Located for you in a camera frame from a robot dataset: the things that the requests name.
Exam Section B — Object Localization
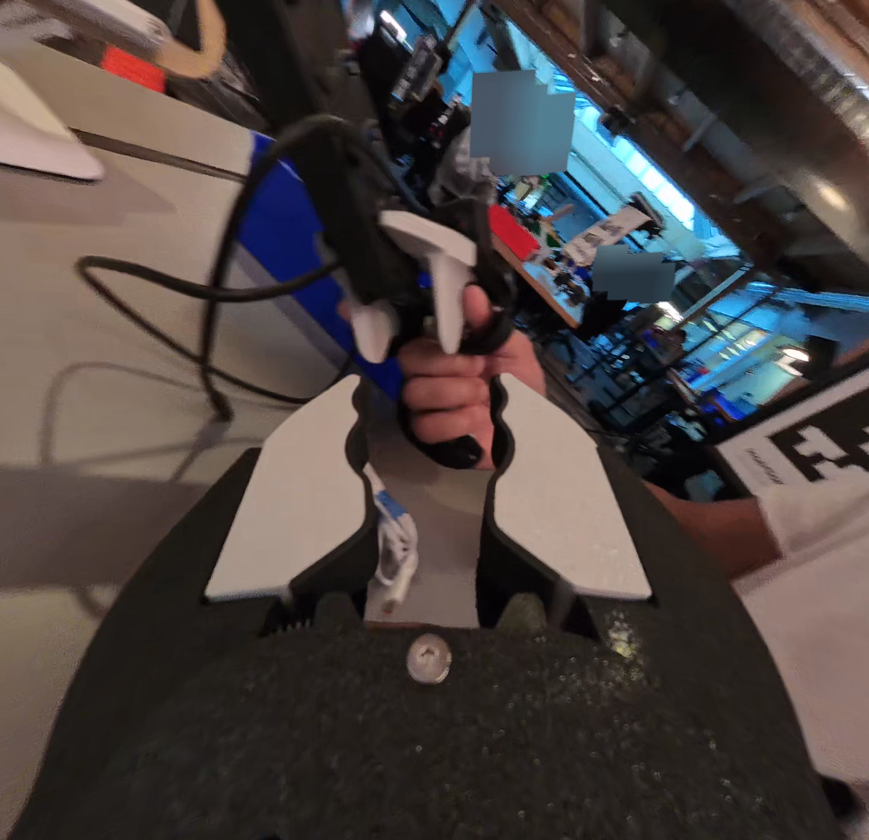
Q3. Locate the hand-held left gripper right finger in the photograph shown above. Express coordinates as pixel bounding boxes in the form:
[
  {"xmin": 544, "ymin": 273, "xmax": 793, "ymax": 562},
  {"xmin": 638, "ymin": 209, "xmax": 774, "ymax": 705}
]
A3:
[{"xmin": 478, "ymin": 372, "xmax": 654, "ymax": 628}]

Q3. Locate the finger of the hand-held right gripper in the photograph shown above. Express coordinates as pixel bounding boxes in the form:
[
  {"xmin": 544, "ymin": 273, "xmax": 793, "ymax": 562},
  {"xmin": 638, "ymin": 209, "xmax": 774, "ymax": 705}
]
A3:
[
  {"xmin": 379, "ymin": 210, "xmax": 478, "ymax": 353},
  {"xmin": 349, "ymin": 300, "xmax": 403, "ymax": 366}
]

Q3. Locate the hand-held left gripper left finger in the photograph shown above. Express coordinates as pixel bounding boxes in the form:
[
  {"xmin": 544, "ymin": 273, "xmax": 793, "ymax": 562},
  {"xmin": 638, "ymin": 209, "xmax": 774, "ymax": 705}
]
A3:
[{"xmin": 204, "ymin": 375, "xmax": 379, "ymax": 628}]

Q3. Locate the blue plastic bin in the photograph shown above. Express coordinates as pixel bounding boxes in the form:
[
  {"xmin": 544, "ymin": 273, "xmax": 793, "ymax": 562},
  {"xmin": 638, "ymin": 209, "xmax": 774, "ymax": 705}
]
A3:
[{"xmin": 234, "ymin": 133, "xmax": 410, "ymax": 401}]

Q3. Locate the white cable blue tie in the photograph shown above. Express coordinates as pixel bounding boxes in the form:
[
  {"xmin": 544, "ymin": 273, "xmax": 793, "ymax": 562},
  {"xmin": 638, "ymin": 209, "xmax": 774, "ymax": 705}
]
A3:
[{"xmin": 362, "ymin": 463, "xmax": 420, "ymax": 615}]

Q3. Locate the thick black cable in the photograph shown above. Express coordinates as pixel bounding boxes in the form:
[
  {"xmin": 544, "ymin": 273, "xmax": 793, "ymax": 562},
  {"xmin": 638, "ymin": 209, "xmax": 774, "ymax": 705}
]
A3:
[{"xmin": 76, "ymin": 115, "xmax": 381, "ymax": 421}]

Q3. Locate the person's right forearm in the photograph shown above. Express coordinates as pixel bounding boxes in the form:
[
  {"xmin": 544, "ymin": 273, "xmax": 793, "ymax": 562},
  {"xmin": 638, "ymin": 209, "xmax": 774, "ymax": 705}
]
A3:
[{"xmin": 645, "ymin": 483, "xmax": 779, "ymax": 581}]

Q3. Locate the grey desk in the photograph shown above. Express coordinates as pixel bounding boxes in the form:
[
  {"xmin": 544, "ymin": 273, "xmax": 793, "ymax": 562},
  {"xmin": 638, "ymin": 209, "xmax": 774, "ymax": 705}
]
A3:
[{"xmin": 0, "ymin": 39, "xmax": 493, "ymax": 658}]

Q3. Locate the person's right hand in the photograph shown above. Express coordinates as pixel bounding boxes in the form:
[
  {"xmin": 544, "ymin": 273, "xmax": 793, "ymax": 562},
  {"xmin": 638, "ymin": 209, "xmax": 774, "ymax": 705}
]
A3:
[{"xmin": 397, "ymin": 286, "xmax": 548, "ymax": 447}]

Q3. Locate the red plastic bin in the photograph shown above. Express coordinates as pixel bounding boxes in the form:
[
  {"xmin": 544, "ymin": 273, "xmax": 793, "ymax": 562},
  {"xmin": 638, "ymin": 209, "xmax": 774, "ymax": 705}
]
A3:
[{"xmin": 487, "ymin": 205, "xmax": 539, "ymax": 262}]

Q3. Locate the orange traffic cone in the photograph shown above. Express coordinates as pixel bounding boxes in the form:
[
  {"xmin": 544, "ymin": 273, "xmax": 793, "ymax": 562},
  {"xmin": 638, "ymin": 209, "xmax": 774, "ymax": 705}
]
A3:
[{"xmin": 100, "ymin": 46, "xmax": 168, "ymax": 95}]

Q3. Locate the black white marker sign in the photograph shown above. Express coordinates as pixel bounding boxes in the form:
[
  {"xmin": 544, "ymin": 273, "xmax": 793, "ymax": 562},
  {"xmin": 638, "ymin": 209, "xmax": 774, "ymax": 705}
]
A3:
[{"xmin": 713, "ymin": 370, "xmax": 869, "ymax": 503}]

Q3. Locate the person's white sleeve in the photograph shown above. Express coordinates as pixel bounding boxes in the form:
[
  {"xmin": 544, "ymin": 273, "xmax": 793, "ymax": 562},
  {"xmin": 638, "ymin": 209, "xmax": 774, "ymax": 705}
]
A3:
[{"xmin": 732, "ymin": 470, "xmax": 869, "ymax": 787}]

